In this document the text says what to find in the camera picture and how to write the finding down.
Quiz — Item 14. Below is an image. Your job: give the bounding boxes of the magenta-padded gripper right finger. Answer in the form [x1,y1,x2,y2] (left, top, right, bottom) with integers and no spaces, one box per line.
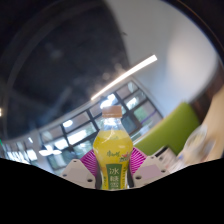
[126,146,170,188]

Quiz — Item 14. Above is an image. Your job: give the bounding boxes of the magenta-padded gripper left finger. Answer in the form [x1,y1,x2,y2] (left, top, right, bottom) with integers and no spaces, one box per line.
[59,148,101,190]

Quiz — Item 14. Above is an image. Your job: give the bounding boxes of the yellow drink bottle orange cap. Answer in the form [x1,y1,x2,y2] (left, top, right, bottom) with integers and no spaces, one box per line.
[92,105,134,191]

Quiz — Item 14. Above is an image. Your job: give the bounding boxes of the green booth backrest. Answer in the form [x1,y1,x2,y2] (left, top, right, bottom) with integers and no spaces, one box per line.
[133,101,201,157]

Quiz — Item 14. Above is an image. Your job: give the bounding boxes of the round pendant lamps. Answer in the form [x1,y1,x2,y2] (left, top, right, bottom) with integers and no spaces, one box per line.
[38,94,116,158]

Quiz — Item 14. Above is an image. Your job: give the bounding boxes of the long linear ceiling light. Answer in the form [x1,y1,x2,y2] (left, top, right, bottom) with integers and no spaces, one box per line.
[90,54,158,102]

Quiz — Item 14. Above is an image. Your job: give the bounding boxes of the dark-framed window wall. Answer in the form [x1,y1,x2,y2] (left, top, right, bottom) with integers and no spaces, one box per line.
[0,79,164,171]

